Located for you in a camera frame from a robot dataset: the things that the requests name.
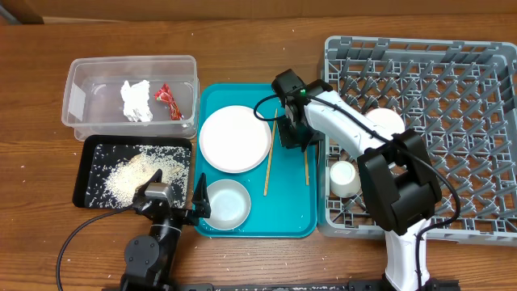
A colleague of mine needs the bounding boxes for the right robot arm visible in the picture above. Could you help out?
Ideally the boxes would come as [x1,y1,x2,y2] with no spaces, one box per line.
[271,70,442,290]

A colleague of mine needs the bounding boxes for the grey metal bowl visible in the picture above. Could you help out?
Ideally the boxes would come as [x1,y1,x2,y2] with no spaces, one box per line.
[204,179,251,231]

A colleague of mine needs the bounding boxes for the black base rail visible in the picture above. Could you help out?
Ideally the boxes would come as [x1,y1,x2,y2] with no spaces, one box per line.
[100,278,461,291]

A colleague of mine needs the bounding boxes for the white cup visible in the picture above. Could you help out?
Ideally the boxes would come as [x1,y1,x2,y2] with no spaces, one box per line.
[330,161,361,198]

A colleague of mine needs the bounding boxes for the rice and food leftovers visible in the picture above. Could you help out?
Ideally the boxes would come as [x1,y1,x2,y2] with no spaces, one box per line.
[85,144,191,209]

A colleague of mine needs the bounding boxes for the wooden chopstick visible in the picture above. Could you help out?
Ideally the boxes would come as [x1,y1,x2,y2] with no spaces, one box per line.
[263,120,277,196]
[304,150,310,186]

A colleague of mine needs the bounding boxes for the teal serving tray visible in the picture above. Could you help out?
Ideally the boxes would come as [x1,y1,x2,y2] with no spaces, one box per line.
[195,83,318,238]

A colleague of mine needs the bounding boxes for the red snack wrapper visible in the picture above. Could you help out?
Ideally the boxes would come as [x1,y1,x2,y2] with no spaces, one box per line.
[154,83,184,120]

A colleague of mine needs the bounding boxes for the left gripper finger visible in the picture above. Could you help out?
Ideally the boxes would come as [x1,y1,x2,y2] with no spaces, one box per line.
[191,173,211,218]
[135,169,162,196]

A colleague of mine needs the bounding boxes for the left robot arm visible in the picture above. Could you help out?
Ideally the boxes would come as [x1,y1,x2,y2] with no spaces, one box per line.
[119,170,211,290]

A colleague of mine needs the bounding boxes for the large pink plate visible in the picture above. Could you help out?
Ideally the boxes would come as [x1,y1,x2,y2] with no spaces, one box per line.
[199,105,272,174]

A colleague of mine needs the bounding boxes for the white napkin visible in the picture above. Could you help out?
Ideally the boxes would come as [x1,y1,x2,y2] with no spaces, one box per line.
[120,80,153,122]

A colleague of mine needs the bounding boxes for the clear plastic bin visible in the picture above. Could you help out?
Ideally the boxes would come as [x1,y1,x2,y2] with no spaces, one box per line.
[61,55,200,141]

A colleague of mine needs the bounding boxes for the black waste tray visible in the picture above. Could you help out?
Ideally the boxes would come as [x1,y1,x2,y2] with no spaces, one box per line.
[72,135,192,209]

